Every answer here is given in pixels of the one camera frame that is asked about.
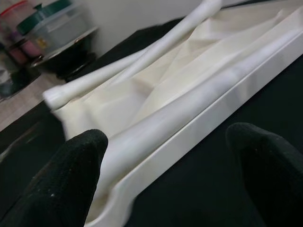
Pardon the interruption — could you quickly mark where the pink plastic cup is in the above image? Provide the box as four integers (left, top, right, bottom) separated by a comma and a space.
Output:
7, 46, 27, 66
20, 37, 42, 60

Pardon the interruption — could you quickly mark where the green lidded container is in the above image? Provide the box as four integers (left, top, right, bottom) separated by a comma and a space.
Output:
18, 0, 74, 34

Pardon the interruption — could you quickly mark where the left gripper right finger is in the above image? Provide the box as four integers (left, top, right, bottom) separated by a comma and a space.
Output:
225, 122, 303, 227

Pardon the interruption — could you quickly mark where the translucent grey plastic container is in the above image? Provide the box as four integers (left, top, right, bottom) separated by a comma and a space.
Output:
29, 4, 92, 52

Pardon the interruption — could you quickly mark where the black tablecloth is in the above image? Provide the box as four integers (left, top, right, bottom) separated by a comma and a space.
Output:
0, 14, 303, 227

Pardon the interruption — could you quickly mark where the white plastic table top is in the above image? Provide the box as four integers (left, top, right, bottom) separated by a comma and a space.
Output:
44, 0, 303, 227

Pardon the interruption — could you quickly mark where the clear jar red lid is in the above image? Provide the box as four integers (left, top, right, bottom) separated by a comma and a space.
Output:
0, 0, 29, 48

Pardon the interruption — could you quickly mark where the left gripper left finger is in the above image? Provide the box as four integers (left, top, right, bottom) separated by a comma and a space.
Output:
0, 129, 109, 227

